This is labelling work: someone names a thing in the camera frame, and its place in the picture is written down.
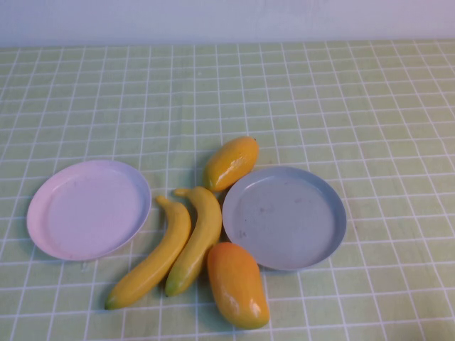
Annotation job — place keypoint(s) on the shorter yellow toy banana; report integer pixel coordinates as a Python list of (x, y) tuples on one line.
[(202, 231)]

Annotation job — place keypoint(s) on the orange-topped toy mango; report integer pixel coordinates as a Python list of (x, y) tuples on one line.
[(238, 284)]

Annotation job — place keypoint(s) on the longer yellow toy banana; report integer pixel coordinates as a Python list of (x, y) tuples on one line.
[(156, 259)]

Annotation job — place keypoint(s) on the pale pink round plate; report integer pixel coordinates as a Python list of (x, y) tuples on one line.
[(89, 213)]

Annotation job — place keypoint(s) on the green checked tablecloth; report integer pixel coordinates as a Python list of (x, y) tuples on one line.
[(320, 106)]

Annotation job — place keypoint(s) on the pale blue round plate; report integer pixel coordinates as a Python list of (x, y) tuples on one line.
[(284, 220)]

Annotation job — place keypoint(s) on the yellow toy mango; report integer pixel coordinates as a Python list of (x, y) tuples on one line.
[(231, 163)]

